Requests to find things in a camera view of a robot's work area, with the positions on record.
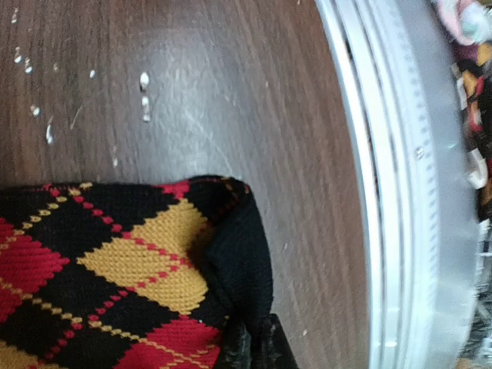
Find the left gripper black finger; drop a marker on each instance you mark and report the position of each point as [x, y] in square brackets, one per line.
[269, 349]

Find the argyle black red orange sock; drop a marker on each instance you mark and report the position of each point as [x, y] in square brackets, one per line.
[130, 275]

